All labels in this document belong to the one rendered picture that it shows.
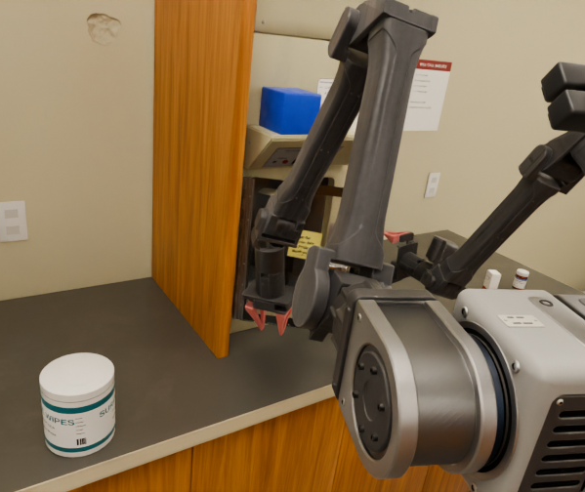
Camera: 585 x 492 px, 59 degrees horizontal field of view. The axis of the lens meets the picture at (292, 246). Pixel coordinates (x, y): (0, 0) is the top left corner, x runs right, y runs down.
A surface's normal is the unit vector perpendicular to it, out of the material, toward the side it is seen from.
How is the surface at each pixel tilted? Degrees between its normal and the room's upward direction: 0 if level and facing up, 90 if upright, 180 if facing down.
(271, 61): 90
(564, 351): 0
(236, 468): 90
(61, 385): 0
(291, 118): 90
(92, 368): 0
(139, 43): 90
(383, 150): 65
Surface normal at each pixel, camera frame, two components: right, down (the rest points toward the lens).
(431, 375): 0.19, -0.59
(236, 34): -0.83, 0.12
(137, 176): 0.54, 0.38
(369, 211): 0.30, -0.03
